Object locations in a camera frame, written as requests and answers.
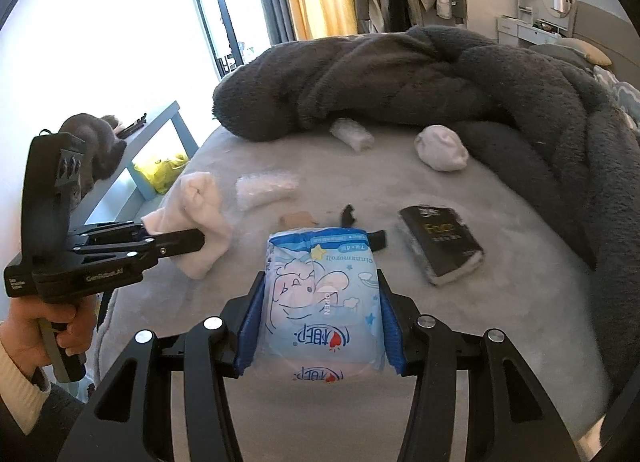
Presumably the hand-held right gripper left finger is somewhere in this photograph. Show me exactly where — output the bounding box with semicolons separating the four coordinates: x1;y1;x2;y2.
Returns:
65;270;266;462

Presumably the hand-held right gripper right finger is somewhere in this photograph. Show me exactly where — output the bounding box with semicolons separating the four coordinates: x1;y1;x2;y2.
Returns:
377;269;576;462

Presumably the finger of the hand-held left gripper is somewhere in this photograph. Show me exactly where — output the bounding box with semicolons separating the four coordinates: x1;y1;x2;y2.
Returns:
75;229;206;267
69;222;150;245

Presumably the pale pink towel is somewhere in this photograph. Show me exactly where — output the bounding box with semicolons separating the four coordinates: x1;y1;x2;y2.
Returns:
141;172;234;280

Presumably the blue printed tissue packet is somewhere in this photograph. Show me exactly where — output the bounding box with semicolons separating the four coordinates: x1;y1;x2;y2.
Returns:
251;227;387;384

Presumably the white sock ball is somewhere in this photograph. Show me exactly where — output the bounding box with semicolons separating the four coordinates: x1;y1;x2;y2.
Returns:
413;125;470;173

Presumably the bubble wrap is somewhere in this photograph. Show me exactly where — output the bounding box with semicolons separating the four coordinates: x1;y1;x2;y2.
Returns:
329;118;376;153

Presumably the person's left forearm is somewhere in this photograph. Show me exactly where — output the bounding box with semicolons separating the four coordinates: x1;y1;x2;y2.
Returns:
0;339;90;462

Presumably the person's left hand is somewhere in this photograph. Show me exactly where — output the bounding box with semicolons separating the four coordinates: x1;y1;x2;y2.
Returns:
0;296;99;385

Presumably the yellow plastic bag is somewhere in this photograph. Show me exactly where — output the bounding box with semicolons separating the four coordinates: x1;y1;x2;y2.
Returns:
133;153;191;195

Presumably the grey plush animal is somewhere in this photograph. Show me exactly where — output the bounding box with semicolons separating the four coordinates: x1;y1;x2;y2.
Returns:
57;112;128;207

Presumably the grey-blue side table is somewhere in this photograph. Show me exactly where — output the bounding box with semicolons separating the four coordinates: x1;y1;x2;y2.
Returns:
82;100;200;225

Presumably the black tissue packet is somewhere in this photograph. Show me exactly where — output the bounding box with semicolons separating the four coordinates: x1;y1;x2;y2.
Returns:
398;205;485;287

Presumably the clear plastic packet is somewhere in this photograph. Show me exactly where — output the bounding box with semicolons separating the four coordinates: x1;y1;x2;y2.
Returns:
236;171;301;213

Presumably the black clip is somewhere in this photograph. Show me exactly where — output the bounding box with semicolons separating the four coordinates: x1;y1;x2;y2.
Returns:
116;112;148;139

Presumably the light grey bed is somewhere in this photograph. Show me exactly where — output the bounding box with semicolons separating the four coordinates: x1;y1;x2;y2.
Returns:
92;119;613;462

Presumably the dark grey fleece blanket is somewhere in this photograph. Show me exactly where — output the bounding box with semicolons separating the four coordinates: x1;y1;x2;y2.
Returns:
212;24;640;273

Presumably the patterned blue bedding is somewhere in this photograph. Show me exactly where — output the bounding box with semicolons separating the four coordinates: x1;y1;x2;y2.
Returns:
592;64;640;130

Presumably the white vanity desk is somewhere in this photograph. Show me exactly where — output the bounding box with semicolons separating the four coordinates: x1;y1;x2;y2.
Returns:
496;0;573;46

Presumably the beige pillow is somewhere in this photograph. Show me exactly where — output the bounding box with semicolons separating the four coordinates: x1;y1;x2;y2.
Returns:
555;38;613;67

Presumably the grey padded headboard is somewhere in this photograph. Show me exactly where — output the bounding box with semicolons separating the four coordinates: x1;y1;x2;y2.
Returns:
570;0;637;50

